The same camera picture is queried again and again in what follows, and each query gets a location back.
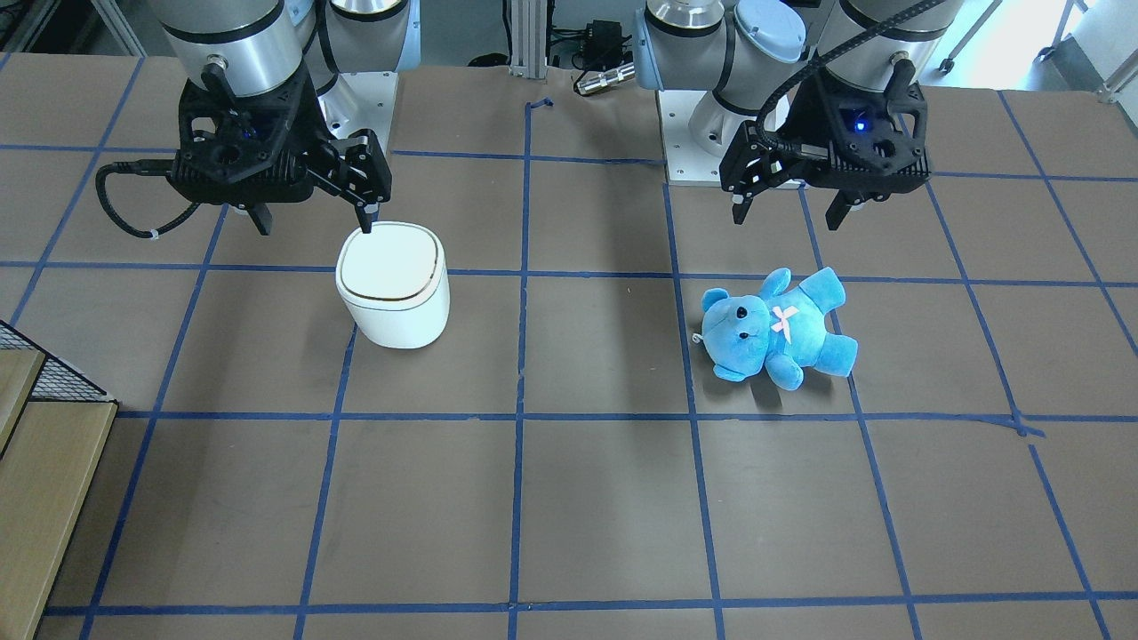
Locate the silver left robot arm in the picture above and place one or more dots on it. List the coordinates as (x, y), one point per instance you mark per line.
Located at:
(742, 56)

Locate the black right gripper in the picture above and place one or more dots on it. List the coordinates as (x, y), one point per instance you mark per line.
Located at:
(354, 166)

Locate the blue teddy bear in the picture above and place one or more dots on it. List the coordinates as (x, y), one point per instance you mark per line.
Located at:
(780, 330)

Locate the silver metal cylinder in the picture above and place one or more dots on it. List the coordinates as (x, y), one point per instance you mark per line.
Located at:
(591, 83)

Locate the black power adapter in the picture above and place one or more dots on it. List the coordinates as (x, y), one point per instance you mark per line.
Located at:
(603, 44)

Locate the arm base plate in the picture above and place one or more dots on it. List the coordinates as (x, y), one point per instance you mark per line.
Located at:
(696, 132)
(361, 101)

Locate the aluminium frame post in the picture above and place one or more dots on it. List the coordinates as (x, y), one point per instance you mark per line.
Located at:
(528, 41)

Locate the wire basket wooden box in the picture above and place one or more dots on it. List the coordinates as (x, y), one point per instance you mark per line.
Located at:
(55, 424)

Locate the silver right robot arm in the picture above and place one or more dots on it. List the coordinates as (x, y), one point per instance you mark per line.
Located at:
(239, 49)

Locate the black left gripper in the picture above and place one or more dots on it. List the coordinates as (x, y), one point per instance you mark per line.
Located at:
(799, 118)

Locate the white lidded trash can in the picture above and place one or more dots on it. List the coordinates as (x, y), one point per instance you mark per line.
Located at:
(394, 281)

